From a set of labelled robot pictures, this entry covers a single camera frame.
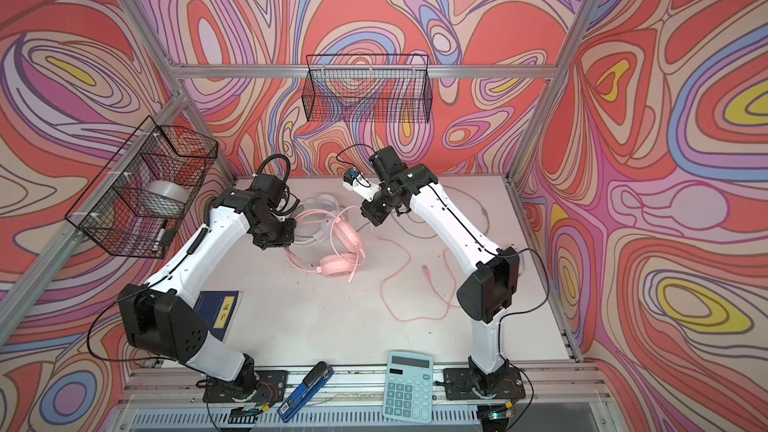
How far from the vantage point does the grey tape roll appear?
27.9 inches

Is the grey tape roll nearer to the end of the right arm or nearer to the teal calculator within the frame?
the end of the right arm

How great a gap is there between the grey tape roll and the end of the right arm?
1.50ft

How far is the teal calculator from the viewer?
2.31 ft

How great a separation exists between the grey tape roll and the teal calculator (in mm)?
665

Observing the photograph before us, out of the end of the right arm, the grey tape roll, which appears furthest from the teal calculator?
the grey tape roll

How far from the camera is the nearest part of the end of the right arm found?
57 centimetres

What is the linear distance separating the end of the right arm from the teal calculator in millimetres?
367
